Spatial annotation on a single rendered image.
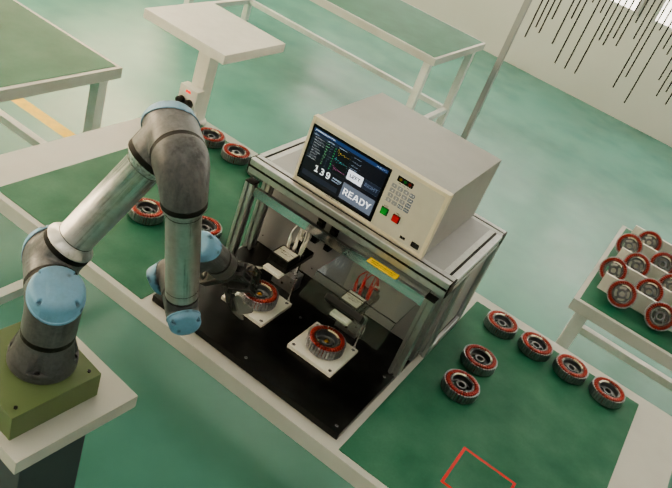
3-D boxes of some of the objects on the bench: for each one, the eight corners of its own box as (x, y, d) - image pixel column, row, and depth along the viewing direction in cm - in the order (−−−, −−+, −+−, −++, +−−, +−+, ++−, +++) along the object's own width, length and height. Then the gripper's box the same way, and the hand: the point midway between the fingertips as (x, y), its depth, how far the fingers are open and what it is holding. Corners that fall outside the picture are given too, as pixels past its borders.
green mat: (141, 299, 204) (141, 298, 204) (-5, 188, 223) (-5, 188, 223) (322, 202, 279) (322, 202, 279) (201, 125, 298) (202, 125, 297)
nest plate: (260, 328, 207) (262, 324, 206) (220, 298, 212) (221, 295, 211) (291, 306, 219) (292, 303, 218) (252, 279, 224) (253, 276, 223)
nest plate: (329, 378, 200) (331, 375, 199) (286, 346, 204) (287, 343, 204) (357, 353, 211) (358, 350, 211) (315, 324, 216) (317, 321, 215)
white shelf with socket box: (195, 172, 267) (225, 55, 243) (122, 123, 278) (144, 7, 255) (253, 150, 295) (286, 43, 271) (185, 106, 306) (210, 0, 282)
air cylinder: (289, 294, 224) (294, 280, 221) (270, 280, 226) (275, 266, 223) (299, 287, 228) (304, 274, 225) (280, 274, 230) (285, 261, 227)
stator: (161, 229, 232) (163, 220, 230) (125, 222, 230) (127, 212, 228) (165, 210, 241) (167, 201, 240) (130, 202, 239) (132, 193, 237)
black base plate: (336, 440, 185) (339, 434, 184) (151, 300, 205) (153, 294, 204) (416, 356, 223) (419, 350, 222) (254, 244, 242) (255, 239, 241)
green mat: (557, 617, 164) (558, 616, 164) (338, 449, 183) (338, 449, 183) (638, 404, 239) (639, 404, 239) (476, 301, 258) (477, 300, 258)
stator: (260, 318, 208) (264, 308, 206) (230, 296, 212) (233, 286, 210) (283, 302, 217) (287, 293, 215) (254, 282, 221) (257, 272, 219)
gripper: (233, 305, 182) (262, 330, 200) (251, 233, 190) (277, 262, 207) (202, 302, 185) (233, 327, 202) (221, 231, 193) (250, 260, 210)
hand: (246, 293), depth 206 cm, fingers open, 14 cm apart
